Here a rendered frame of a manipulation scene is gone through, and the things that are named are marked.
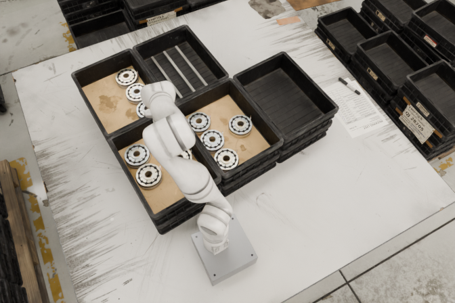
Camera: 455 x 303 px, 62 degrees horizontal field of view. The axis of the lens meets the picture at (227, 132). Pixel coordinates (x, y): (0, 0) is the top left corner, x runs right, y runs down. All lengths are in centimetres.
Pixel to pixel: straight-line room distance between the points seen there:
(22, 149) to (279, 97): 181
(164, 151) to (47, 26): 281
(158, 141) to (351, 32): 234
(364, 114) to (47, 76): 163
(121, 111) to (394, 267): 175
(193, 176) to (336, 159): 98
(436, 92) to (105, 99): 186
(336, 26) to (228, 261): 207
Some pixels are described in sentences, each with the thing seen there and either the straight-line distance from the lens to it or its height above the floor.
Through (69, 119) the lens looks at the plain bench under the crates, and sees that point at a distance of 199.
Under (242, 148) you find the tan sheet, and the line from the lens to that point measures 162.
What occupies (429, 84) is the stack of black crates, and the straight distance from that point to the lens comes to 258.
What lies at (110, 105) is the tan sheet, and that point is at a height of 83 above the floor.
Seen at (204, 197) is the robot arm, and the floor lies 128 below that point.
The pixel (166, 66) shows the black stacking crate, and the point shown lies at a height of 83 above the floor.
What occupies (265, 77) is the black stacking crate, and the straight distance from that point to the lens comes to 186.
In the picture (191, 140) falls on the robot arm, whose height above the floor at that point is 151.
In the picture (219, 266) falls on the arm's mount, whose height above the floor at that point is 79.
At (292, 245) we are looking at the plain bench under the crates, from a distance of 163.
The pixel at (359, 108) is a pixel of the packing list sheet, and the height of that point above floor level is 70.
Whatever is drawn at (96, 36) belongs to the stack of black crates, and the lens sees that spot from 296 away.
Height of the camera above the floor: 225
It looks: 59 degrees down
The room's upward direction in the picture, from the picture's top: 2 degrees clockwise
